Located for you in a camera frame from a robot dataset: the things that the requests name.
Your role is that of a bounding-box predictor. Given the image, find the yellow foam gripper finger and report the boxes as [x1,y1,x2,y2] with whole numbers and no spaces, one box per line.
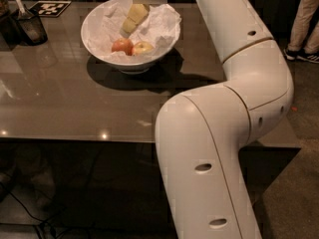
[120,4,150,38]

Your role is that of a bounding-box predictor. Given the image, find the yellow-red apple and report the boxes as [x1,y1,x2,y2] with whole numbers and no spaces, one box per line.
[132,41,154,56]

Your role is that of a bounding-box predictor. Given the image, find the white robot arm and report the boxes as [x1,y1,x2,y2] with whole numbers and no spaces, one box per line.
[155,0,294,239]

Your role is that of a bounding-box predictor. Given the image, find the white ceramic bowl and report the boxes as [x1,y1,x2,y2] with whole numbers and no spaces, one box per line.
[81,0,181,75]

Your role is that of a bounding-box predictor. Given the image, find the red apple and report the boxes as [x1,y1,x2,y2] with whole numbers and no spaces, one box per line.
[112,38,134,56]

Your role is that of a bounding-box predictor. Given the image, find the white crumpled paper towel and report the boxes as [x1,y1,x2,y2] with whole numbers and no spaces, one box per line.
[81,0,181,68]

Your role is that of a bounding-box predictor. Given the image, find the black white marker tag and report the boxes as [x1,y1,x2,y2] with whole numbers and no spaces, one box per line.
[30,1,71,18]

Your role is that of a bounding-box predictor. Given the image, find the black floor cable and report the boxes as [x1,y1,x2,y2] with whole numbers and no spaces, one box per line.
[0,181,91,239]

